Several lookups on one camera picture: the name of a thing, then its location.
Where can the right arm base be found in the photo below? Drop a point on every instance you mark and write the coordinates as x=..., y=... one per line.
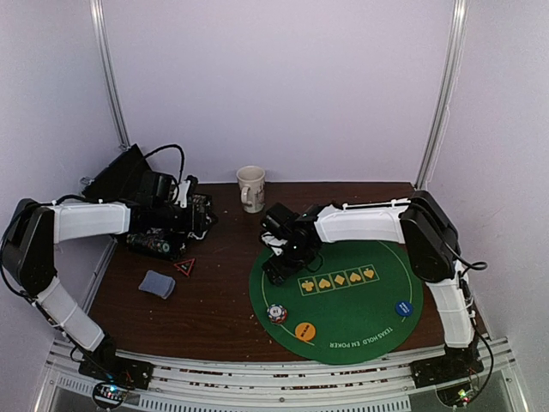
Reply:
x=455, y=363

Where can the poker chip stack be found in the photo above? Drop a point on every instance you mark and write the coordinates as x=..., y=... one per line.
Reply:
x=277, y=313

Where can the blue small blind button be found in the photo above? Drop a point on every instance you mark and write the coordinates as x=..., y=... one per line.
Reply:
x=404, y=308

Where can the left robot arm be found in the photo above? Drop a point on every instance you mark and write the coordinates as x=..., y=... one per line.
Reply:
x=31, y=251

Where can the aluminium frame post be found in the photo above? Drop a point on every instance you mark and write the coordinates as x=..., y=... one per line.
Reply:
x=450, y=75
x=99, y=24

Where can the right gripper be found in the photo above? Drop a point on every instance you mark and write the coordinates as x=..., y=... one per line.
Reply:
x=280, y=269

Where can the red black triangle button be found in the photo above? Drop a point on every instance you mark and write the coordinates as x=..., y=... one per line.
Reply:
x=185, y=267

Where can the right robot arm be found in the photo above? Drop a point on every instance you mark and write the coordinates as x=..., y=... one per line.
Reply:
x=417, y=222

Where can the right aluminium frame post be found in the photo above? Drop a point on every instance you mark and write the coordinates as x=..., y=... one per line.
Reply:
x=450, y=75

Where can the round green poker mat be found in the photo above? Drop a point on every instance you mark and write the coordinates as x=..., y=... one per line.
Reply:
x=350, y=300

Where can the aluminium front rail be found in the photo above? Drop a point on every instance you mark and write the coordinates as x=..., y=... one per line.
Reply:
x=383, y=384

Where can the orange big blind button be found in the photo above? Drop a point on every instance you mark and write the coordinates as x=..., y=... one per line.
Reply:
x=305, y=331

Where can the black poker chip case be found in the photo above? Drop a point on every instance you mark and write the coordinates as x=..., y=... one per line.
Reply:
x=120, y=182

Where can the left aluminium frame post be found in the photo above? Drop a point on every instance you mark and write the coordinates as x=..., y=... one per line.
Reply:
x=99, y=24

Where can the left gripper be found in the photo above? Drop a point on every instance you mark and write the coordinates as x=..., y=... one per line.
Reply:
x=196, y=223

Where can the beige ceramic mug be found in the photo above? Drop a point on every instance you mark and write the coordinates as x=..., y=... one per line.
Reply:
x=251, y=182

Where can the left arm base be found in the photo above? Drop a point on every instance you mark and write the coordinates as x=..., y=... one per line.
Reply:
x=126, y=372

